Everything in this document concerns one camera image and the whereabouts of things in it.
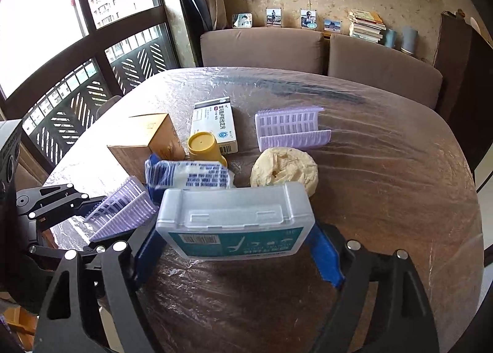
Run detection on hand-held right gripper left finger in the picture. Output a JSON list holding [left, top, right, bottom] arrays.
[[33, 218, 170, 353]]

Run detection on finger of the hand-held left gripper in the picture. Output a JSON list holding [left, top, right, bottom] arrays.
[[15, 183, 108, 230], [27, 235, 133, 273]]

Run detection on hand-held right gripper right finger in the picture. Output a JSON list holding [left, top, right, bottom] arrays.
[[308, 222, 442, 353]]

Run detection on purple slotted plastic tray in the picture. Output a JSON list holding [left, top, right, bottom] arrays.
[[255, 105, 332, 152], [83, 176, 160, 244]]

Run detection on blue white plastic packet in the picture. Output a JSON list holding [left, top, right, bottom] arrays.
[[144, 154, 236, 207]]

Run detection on clear plastic box teal label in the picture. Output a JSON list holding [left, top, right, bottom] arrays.
[[155, 181, 316, 261]]

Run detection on white medicine box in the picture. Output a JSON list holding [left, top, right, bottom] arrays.
[[189, 96, 239, 155]]

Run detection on beige round bread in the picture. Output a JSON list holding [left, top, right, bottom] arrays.
[[250, 147, 320, 197]]

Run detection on brown cardboard box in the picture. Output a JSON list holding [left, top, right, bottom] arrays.
[[107, 112, 185, 184]]

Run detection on dark window railing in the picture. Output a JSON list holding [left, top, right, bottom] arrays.
[[21, 22, 172, 166]]

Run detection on grey chair back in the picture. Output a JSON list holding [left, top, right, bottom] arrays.
[[94, 96, 123, 119]]

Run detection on yellow plastic cup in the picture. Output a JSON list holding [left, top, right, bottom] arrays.
[[187, 133, 229, 169]]

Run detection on brown sofa cushion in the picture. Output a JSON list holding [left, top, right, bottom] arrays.
[[327, 33, 443, 111], [199, 27, 326, 76]]

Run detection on dark wooden cabinet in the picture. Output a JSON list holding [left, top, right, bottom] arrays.
[[435, 12, 493, 184]]

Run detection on stack of books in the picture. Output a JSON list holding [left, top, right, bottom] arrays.
[[348, 9, 387, 44]]

